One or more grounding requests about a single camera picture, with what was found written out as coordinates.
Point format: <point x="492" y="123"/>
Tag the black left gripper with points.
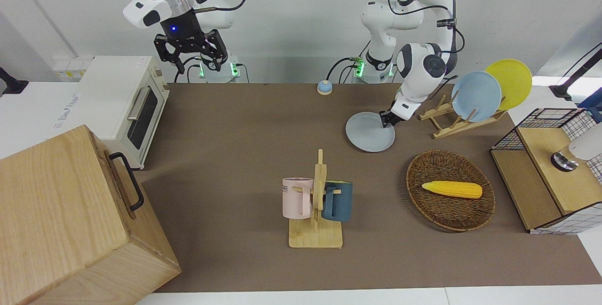
<point x="396" y="117"/>

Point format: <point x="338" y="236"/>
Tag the wooden mug tree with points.
<point x="315" y="237"/>

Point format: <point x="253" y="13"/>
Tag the wooden plate rack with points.
<point x="451" y="129"/>

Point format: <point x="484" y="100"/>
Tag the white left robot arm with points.
<point x="414" y="79"/>

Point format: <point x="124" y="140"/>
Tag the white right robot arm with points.
<point x="138" y="11"/>

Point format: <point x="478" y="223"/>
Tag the white toaster oven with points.
<point x="113" y="93"/>

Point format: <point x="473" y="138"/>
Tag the large wooden box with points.
<point x="61" y="211"/>

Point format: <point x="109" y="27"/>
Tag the gray ceramic plate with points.
<point x="367" y="133"/>

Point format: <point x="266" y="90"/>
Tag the yellow plate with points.
<point x="515" y="79"/>

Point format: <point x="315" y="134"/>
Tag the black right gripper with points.
<point x="183" y="30"/>

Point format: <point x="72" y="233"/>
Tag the brown wicker basket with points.
<point x="447" y="213"/>

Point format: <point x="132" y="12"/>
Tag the white cylinder with clear base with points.
<point x="585" y="147"/>

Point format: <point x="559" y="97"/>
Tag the light blue plate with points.
<point x="477" y="96"/>

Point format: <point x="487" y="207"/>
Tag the black camera clamp stand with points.
<point x="11" y="86"/>
<point x="562" y="91"/>

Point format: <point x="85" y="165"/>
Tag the brown table mat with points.
<point x="235" y="154"/>

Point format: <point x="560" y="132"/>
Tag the white wall socket strip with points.
<point x="70" y="69"/>

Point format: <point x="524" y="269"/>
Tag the yellow corn cob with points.
<point x="451" y="189"/>

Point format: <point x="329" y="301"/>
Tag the blue bell on wooden base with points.
<point x="324" y="88"/>

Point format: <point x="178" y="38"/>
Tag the pink mug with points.
<point x="296" y="199"/>

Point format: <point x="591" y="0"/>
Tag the blue object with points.
<point x="593" y="103"/>

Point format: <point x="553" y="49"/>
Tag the teal mug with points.
<point x="341" y="201"/>

